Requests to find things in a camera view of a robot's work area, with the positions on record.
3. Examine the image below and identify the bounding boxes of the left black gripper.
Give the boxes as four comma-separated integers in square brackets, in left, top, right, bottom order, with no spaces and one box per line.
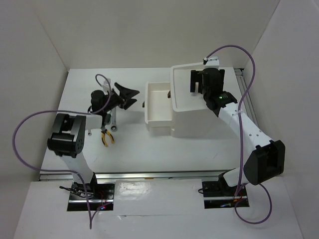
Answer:
[102,81,139,112]

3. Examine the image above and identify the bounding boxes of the green orange stubby screwdriver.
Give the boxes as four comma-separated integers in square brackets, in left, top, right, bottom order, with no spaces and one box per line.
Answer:
[104,114,112,125]

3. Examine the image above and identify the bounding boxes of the yellow black pliers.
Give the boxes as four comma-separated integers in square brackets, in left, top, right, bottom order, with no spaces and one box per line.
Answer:
[101,127,115,147]

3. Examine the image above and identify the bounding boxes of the large ratchet wrench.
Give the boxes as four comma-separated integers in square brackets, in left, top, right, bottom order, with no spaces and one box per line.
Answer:
[111,108,117,132]

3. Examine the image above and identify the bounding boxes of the white drawer cabinet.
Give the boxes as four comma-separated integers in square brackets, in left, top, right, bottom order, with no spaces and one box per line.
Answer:
[170,62,237,139]

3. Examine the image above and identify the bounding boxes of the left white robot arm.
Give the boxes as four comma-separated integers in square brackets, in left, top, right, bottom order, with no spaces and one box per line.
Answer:
[47,83,140,199]

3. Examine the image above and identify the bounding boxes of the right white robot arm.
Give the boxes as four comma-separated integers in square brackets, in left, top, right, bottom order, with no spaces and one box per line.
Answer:
[190,68,286,196]

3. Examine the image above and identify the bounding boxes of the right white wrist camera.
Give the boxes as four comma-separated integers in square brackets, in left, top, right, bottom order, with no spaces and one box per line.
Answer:
[203,56,220,69]

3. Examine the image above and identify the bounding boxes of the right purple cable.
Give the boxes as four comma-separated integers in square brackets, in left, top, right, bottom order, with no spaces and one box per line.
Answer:
[206,44,273,225]

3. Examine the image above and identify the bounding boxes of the purple cable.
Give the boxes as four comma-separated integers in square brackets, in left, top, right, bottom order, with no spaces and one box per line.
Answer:
[206,44,273,225]
[11,73,113,230]

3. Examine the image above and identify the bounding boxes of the aluminium side rail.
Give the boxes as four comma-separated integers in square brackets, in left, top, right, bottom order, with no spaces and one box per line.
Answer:
[234,68,257,124]

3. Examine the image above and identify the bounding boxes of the aluminium front rail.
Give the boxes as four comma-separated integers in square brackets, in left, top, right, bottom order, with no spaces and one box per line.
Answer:
[38,169,234,182]

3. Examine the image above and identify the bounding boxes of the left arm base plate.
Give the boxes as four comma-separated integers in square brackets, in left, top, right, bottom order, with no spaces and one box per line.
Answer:
[59,182,115,212]

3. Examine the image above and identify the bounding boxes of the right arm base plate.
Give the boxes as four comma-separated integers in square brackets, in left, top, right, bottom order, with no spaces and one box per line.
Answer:
[197,181,250,209]

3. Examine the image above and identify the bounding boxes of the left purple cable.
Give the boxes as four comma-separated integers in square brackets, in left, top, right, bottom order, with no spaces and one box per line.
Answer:
[11,73,113,230]

